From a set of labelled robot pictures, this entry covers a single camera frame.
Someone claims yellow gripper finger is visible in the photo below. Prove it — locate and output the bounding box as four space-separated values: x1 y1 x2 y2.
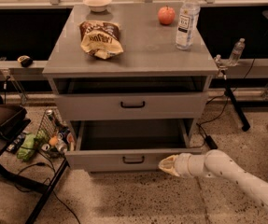
159 155 178 176

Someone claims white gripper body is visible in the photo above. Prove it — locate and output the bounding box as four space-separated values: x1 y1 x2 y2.
174 153 206 177

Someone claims grey drawer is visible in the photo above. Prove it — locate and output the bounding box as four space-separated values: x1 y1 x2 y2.
55 92 208 120
65 119 201 173

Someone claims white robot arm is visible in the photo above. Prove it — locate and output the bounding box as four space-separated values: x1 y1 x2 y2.
159 149 268 213

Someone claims grey top drawer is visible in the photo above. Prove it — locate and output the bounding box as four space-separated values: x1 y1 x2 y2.
55 92 208 120

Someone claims grey drawer cabinet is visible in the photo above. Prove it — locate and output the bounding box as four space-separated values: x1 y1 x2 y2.
41 2 220 142

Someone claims black power adapter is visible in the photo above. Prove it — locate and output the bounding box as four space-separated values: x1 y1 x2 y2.
205 135 218 149

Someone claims black stand leg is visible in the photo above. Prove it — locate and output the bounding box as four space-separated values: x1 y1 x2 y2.
221 70 250 132

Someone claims small clear water bottle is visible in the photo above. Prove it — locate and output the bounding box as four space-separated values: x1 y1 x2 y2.
228 38 245 66

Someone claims green bag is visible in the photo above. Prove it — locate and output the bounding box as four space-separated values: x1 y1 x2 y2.
17 133 46 161

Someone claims brown chip bag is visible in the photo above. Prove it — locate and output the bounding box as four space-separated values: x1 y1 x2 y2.
79 21 123 60

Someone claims large clear water bottle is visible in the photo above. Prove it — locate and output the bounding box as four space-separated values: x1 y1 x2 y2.
176 0 200 50

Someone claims red apple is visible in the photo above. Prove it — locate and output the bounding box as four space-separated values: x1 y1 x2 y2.
158 6 176 25

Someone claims black side table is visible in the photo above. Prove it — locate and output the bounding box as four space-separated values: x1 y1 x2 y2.
0 117 74 224

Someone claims black tape measure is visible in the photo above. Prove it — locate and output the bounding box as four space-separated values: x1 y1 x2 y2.
18 55 33 68

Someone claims white ceramic bowl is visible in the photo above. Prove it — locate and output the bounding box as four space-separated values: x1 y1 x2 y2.
83 0 112 12

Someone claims wire basket with cans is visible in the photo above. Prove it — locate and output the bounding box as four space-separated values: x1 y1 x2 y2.
35 108 76 158

